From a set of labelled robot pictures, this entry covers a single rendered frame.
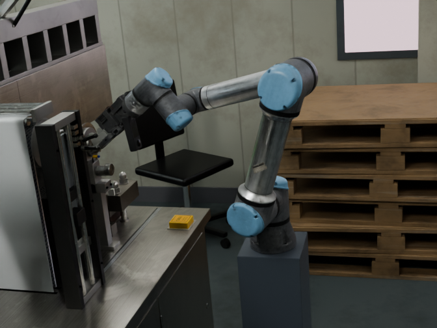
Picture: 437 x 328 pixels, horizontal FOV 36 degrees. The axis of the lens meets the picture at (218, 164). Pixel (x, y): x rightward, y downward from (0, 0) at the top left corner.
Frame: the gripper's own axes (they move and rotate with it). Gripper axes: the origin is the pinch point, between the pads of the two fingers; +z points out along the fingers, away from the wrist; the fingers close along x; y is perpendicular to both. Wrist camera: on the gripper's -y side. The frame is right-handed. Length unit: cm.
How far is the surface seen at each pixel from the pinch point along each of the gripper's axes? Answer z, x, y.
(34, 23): 4, -36, 53
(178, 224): 5.6, -14.2, -36.8
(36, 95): 20.6, -28.3, 32.7
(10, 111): -6.6, 30.6, 22.2
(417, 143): -47, -153, -99
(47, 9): 2, -47, 56
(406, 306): 7, -124, -156
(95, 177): 5.7, 3.9, -5.9
